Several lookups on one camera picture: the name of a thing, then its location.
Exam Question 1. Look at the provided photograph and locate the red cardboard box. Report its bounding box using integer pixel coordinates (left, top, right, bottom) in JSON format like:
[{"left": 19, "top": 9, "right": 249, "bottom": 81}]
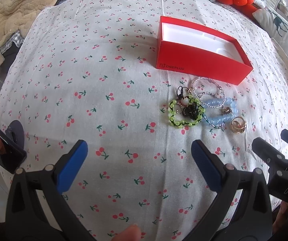
[{"left": 156, "top": 16, "right": 253, "bottom": 85}]

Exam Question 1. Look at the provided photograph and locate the person left hand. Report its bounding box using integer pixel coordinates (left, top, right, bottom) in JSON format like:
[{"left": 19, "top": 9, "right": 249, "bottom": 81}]
[{"left": 111, "top": 225, "right": 141, "bottom": 241}]

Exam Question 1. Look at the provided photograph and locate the clear crystal bead bracelet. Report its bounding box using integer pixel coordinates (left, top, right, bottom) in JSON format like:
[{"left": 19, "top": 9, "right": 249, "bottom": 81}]
[{"left": 190, "top": 76, "right": 226, "bottom": 109}]

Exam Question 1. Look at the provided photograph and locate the white deer print pillow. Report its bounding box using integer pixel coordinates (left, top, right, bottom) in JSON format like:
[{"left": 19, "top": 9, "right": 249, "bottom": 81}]
[{"left": 252, "top": 7, "right": 288, "bottom": 56}]

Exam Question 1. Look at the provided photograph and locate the cherry print bed sheet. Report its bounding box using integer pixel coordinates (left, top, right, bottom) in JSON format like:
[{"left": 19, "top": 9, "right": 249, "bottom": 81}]
[{"left": 0, "top": 0, "right": 288, "bottom": 240}]

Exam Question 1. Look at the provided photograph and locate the light blue bead bracelet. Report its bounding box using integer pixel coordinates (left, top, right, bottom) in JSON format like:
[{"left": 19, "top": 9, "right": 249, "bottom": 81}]
[{"left": 201, "top": 97, "right": 238, "bottom": 129}]

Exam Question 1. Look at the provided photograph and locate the black smartphone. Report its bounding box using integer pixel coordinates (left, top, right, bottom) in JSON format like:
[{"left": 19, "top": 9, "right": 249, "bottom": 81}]
[{"left": 0, "top": 120, "right": 27, "bottom": 174}]

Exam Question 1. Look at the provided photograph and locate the green black beaded bracelet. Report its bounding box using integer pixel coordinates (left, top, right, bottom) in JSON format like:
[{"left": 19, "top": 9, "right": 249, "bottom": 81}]
[{"left": 168, "top": 95, "right": 206, "bottom": 128}]

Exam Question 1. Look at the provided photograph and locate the gold knot earring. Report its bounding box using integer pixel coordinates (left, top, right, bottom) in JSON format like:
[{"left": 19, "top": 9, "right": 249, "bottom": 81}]
[{"left": 222, "top": 107, "right": 232, "bottom": 115}]

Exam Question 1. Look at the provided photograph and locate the dark multicolour seed bead bracelet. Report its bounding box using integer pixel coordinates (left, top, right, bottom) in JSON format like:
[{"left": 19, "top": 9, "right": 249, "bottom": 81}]
[{"left": 201, "top": 114, "right": 226, "bottom": 131}]

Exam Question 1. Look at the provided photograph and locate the gold ring with green stone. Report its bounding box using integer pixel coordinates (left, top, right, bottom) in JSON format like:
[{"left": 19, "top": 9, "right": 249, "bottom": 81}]
[{"left": 230, "top": 116, "right": 247, "bottom": 133}]

